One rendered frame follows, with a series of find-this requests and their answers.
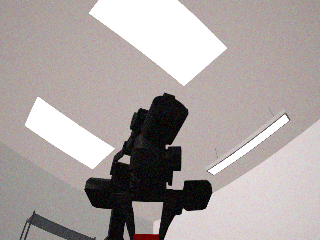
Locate red cube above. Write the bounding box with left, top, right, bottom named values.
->
left=133, top=234, right=159, bottom=240

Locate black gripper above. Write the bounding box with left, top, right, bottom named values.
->
left=85, top=173, right=213, bottom=240

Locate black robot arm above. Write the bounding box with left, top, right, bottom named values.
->
left=104, top=93, right=189, bottom=240

